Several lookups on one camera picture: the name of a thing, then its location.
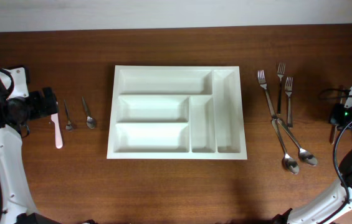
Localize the steel fork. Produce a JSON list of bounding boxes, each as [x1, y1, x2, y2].
[[257, 70, 277, 119], [285, 77, 293, 128]]

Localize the large steel spoon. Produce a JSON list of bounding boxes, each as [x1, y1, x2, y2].
[[271, 119, 300, 174], [277, 118, 318, 166]]

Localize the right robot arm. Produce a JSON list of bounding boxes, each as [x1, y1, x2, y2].
[[271, 87, 352, 224]]

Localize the small thin teaspoon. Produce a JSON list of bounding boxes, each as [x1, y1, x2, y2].
[[64, 100, 75, 131]]

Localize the small steel teaspoon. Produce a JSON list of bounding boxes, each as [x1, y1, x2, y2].
[[82, 97, 97, 129]]

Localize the white cutlery tray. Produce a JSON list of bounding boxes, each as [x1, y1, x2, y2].
[[107, 65, 247, 160]]

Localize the steel tongs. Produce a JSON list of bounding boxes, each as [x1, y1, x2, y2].
[[330, 125, 338, 145]]

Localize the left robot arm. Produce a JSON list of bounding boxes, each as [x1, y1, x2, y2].
[[0, 66, 64, 223]]

